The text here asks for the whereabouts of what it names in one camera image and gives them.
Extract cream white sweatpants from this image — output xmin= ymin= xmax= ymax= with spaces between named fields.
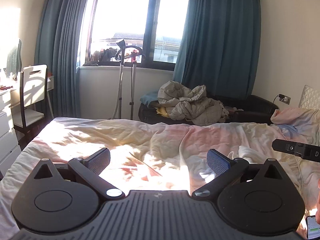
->
xmin=238 ymin=146 xmax=264 ymax=164

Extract person's right hand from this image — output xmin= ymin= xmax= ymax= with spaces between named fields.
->
xmin=315 ymin=179 xmax=320 ymax=224

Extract pink pillow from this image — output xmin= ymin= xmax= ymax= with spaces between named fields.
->
xmin=271 ymin=108 xmax=319 ymax=146

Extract black sofa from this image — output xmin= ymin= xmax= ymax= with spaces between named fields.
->
xmin=138 ymin=95 xmax=279 ymax=125

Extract smartphone with lit screen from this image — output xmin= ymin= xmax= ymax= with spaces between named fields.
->
xmin=306 ymin=215 xmax=320 ymax=240

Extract white black chair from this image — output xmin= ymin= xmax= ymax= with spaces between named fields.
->
xmin=12 ymin=64 xmax=48 ymax=149

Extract crumpled grey beige quilt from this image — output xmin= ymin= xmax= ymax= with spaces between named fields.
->
xmin=156 ymin=81 xmax=229 ymax=126

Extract white drawer desk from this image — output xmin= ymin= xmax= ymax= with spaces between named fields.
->
xmin=0 ymin=88 xmax=21 ymax=176

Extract right teal curtain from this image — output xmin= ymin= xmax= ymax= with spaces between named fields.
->
xmin=173 ymin=0 xmax=261 ymax=100

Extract teal curtain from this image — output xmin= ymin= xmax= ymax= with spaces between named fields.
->
xmin=34 ymin=0 xmax=87 ymax=117
xmin=173 ymin=0 xmax=261 ymax=100

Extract left teal curtain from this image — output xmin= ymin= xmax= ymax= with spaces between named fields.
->
xmin=34 ymin=0 xmax=87 ymax=117

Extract dark framed window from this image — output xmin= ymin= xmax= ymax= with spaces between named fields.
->
xmin=85 ymin=0 xmax=189 ymax=71

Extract wall socket with plug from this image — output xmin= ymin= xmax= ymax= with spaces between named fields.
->
xmin=271 ymin=94 xmax=291 ymax=109

